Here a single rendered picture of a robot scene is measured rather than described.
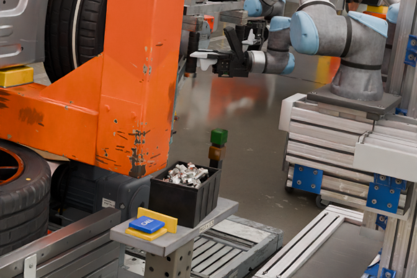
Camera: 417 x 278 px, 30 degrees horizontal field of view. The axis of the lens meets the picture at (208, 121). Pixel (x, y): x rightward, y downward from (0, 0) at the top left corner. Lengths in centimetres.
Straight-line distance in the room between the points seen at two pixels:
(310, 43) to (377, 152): 35
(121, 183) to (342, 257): 78
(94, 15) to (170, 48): 43
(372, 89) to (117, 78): 72
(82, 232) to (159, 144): 34
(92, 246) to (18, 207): 27
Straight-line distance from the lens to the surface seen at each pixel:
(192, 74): 255
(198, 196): 209
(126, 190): 252
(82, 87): 231
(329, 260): 266
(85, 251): 226
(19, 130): 247
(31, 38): 255
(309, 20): 215
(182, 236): 207
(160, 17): 215
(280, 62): 262
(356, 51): 220
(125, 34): 218
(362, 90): 220
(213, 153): 230
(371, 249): 281
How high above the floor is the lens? 127
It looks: 15 degrees down
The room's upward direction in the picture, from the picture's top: 7 degrees clockwise
